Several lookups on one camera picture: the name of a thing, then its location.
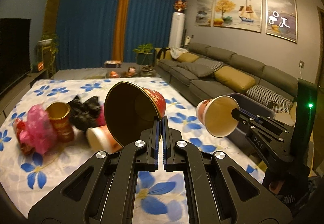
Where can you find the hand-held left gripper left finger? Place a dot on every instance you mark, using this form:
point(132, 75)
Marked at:
point(158, 138)

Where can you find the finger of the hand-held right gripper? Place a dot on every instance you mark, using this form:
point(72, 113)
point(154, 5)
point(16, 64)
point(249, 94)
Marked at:
point(255, 114)
point(243, 120)

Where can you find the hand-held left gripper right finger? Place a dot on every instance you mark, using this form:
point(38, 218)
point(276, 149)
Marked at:
point(165, 138)

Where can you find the grey plastic bin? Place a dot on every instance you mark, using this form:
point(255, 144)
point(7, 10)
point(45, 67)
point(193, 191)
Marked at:
point(253, 102)

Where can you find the white orange paper cup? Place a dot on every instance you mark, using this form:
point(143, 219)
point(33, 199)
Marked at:
point(220, 117)

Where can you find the red gold paper bowl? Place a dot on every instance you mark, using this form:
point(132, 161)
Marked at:
point(131, 110)

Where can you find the white red paper cup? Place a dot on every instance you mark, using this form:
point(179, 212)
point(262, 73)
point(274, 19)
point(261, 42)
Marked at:
point(101, 138)

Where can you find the pink plastic bag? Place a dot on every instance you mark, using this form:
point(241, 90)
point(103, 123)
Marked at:
point(38, 125)
point(101, 119)

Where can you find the black plastic bag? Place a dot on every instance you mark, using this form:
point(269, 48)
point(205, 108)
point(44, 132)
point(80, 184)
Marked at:
point(83, 112)

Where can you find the red gold paper cup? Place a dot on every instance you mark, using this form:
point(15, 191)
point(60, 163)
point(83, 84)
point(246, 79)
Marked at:
point(62, 122)

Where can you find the red printed plastic bag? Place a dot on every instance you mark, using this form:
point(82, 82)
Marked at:
point(21, 138)

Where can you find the person's right hand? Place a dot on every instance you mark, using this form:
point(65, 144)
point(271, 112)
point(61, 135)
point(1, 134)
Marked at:
point(277, 186)

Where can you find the houndstooth cushion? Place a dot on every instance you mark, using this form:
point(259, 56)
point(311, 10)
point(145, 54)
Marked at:
point(214, 64)
point(268, 93)

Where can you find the large yellow cushion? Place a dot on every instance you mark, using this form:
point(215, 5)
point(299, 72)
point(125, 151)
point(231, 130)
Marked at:
point(234, 77)

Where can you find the grey sectional sofa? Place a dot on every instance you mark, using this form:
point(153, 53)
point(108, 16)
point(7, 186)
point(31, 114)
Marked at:
point(253, 66)

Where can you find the grey cushion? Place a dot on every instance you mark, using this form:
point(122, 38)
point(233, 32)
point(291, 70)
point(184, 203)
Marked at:
point(198, 69)

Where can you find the pink round ornament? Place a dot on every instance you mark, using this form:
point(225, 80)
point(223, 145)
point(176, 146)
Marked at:
point(132, 71)

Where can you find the orange round ornament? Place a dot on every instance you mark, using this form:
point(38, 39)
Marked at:
point(113, 74)

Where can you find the small yellow cushion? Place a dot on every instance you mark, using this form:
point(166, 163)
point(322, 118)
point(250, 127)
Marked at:
point(187, 57)

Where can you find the white cloth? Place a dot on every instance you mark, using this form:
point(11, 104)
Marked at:
point(179, 52)

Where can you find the flat printed box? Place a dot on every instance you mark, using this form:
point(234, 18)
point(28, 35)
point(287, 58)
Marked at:
point(113, 63)

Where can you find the potted plant dark pot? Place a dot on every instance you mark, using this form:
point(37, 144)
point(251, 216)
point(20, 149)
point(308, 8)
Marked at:
point(144, 52)

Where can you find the small white appliance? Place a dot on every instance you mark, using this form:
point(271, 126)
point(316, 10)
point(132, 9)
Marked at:
point(188, 40)

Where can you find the white blue floral tablecloth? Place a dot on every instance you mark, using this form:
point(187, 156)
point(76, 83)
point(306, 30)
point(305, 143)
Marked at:
point(63, 163)

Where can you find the dark coffee table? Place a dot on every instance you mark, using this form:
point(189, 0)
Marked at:
point(83, 72)

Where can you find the purple grey sky painting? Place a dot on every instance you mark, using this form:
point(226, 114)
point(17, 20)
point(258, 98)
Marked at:
point(281, 17)

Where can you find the sailboat and tree painting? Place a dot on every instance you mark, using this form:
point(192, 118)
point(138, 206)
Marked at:
point(236, 12)

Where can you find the white standing air conditioner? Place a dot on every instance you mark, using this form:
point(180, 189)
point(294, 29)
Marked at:
point(176, 30)

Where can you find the small misty landscape painting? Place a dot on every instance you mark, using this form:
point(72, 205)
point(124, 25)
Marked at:
point(204, 12)

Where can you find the blue curtain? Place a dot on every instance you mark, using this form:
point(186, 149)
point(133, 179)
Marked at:
point(86, 26)
point(151, 19)

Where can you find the orange curtain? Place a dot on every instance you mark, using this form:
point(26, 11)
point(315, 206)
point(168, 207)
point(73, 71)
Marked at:
point(121, 21)

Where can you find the orange flower arrangement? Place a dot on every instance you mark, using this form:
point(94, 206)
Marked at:
point(180, 6)

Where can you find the small orange box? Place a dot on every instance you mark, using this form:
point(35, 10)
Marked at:
point(39, 66)

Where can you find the potted plant white pot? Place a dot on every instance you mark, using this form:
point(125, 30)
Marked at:
point(49, 44)

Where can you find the grey television cabinet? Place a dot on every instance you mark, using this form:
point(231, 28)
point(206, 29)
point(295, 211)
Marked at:
point(22, 87)

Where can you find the brown wooden screen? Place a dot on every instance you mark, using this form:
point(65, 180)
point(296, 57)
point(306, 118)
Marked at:
point(53, 9)

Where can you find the black television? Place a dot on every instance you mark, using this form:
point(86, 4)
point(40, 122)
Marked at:
point(12, 54)

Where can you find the wall socket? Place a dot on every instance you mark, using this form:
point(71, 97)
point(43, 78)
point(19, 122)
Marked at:
point(301, 63)

